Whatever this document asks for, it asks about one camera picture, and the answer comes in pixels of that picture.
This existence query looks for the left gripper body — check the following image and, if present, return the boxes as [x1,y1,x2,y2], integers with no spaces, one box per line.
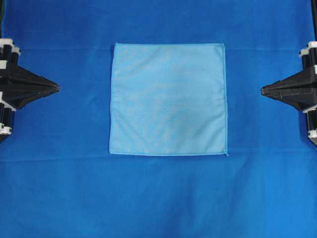
[0,38,21,142]

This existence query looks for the black cable top left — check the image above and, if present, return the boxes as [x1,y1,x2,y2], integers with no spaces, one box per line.
[0,0,6,39]

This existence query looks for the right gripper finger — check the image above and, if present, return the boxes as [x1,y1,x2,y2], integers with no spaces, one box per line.
[261,66,317,91]
[261,91,317,111]

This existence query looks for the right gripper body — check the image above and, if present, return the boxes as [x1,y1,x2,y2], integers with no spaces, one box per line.
[299,41,317,146]

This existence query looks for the black cable top right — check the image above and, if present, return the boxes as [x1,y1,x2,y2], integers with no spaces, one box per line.
[310,0,317,43]

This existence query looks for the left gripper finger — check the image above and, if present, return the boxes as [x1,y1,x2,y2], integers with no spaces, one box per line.
[6,88,59,110]
[6,63,59,88]

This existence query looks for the black cable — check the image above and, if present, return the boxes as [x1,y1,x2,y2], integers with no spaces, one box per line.
[0,0,6,39]
[310,0,317,43]

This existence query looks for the light blue towel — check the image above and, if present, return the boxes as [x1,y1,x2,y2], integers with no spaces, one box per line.
[109,43,228,156]

